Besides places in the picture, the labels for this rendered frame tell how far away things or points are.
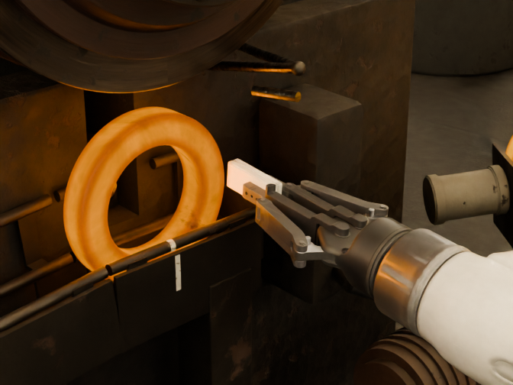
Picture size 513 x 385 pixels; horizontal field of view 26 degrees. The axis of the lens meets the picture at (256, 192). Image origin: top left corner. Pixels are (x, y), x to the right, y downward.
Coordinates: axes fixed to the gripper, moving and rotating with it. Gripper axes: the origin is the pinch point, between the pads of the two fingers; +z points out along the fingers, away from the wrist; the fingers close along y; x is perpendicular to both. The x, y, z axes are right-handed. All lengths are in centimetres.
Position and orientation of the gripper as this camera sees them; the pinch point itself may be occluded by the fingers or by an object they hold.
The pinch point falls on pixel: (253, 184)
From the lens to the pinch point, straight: 116.7
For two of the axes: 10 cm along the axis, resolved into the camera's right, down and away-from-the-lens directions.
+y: 7.4, -2.8, 6.1
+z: -6.7, -3.9, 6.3
